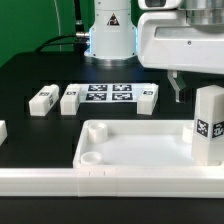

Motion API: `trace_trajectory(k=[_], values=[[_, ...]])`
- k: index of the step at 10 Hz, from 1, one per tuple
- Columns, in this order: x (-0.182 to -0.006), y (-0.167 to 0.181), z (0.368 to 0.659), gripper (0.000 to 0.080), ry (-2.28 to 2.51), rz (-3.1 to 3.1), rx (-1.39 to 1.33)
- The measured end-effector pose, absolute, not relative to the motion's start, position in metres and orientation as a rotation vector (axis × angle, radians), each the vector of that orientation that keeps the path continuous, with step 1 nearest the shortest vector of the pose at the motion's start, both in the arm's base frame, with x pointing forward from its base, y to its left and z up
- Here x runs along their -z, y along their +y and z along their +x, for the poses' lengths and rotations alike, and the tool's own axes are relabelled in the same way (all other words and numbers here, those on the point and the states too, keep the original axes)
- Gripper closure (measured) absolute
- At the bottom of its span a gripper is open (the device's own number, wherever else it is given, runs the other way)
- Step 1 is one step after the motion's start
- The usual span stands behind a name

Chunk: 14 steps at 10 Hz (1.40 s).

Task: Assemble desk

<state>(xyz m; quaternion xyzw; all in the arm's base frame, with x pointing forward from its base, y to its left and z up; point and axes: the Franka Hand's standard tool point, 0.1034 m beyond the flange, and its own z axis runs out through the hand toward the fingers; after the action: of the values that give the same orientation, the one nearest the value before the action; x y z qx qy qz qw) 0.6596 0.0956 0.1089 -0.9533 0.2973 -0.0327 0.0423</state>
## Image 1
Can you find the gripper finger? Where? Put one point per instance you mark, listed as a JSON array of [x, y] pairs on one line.
[[177, 82]]

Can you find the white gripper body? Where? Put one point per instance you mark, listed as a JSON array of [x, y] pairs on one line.
[[184, 35]]

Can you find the long white front barrier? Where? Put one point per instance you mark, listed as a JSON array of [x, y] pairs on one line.
[[205, 182]]

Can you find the fiducial marker sheet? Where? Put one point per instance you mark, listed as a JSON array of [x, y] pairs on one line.
[[110, 93]]

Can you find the white desk top panel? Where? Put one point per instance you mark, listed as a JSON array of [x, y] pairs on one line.
[[135, 144]]

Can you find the white block left edge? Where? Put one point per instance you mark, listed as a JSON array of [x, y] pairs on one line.
[[3, 131]]

